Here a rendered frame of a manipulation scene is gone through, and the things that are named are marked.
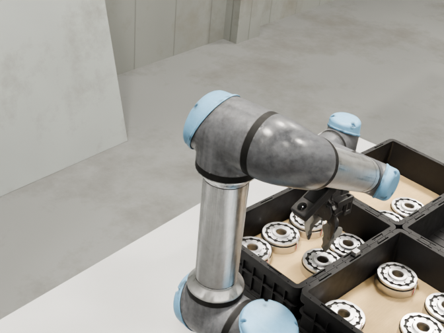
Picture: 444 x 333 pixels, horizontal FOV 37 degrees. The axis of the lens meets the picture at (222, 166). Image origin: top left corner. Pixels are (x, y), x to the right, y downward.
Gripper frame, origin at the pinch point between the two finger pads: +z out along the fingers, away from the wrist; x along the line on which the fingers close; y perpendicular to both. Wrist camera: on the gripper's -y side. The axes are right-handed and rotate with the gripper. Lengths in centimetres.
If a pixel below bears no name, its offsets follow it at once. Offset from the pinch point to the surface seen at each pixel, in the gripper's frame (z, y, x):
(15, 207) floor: 90, -7, 173
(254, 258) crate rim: -2.9, -20.0, 1.6
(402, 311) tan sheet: 7.1, 5.6, -25.1
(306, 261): 3.9, -3.5, -0.9
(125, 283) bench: 20, -36, 33
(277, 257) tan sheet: 7.1, -5.4, 6.9
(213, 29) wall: 79, 218, 297
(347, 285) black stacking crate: 4.4, -1.1, -12.7
